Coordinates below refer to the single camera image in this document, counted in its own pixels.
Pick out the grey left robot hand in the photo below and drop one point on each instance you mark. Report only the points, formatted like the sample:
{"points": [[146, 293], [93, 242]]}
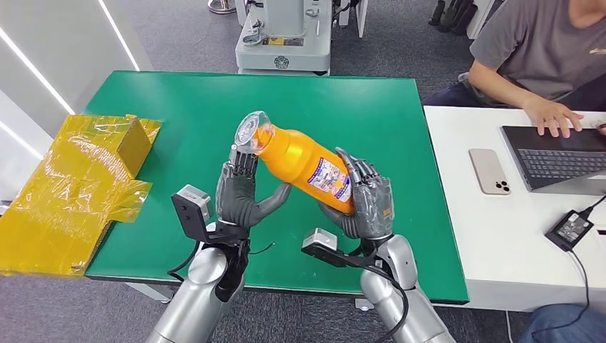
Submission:
{"points": [[236, 199]]}

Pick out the person's right hand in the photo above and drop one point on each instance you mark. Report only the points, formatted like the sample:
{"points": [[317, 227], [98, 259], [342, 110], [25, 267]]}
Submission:
{"points": [[551, 116]]}

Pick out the person's left hand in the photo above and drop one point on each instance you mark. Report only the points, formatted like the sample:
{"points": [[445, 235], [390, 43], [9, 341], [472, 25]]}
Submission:
{"points": [[601, 128]]}

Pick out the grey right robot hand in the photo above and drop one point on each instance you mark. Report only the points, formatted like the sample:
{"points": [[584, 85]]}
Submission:
{"points": [[374, 208]]}

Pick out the orange bottle with clear cap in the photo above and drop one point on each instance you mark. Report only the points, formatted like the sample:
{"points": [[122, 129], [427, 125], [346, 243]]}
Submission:
{"points": [[293, 161]]}

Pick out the person's right forearm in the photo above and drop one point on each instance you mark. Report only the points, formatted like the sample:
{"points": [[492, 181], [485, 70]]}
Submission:
{"points": [[497, 87]]}

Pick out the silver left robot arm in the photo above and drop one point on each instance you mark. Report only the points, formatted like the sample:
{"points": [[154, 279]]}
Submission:
{"points": [[199, 293]]}

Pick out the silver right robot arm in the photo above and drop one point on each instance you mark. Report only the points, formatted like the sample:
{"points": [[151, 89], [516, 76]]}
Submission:
{"points": [[416, 312]]}

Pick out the dark grey laptop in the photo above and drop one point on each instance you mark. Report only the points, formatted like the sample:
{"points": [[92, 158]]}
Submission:
{"points": [[558, 161]]}

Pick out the person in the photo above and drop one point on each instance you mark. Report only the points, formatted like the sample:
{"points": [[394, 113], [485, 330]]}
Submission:
{"points": [[535, 47]]}

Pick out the beige smartphone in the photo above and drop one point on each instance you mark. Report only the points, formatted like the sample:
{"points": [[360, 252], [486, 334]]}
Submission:
{"points": [[487, 170]]}

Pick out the grey table foot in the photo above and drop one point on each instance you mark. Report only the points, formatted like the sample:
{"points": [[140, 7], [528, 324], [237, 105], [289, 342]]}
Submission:
{"points": [[363, 304]]}

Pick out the black power adapter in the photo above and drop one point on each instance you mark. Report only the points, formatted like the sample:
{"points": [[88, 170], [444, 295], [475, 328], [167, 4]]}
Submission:
{"points": [[568, 229]]}

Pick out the white table leg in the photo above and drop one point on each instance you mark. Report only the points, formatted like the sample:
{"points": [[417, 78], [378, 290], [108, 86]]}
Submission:
{"points": [[149, 292]]}

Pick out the black cylindrical posts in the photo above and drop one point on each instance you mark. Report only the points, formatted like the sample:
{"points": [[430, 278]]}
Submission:
{"points": [[447, 16]]}

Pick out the white robot stand machine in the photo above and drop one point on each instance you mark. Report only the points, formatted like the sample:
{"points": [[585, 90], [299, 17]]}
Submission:
{"points": [[284, 57]]}

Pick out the yellow taped cardboard box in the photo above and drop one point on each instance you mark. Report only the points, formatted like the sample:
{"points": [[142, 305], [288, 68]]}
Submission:
{"points": [[71, 189]]}

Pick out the chrome stanchion stand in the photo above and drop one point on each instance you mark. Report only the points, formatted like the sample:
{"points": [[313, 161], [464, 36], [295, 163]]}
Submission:
{"points": [[221, 6]]}

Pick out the person's leg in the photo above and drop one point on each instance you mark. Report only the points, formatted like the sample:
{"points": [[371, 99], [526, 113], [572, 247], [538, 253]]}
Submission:
{"points": [[568, 326]]}

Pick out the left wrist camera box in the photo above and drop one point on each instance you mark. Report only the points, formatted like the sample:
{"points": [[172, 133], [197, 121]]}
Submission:
{"points": [[191, 208]]}

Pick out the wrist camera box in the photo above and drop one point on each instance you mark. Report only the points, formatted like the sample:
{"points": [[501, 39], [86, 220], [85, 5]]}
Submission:
{"points": [[321, 239], [191, 208]]}

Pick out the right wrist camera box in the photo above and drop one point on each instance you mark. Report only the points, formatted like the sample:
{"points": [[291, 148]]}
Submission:
{"points": [[321, 239]]}

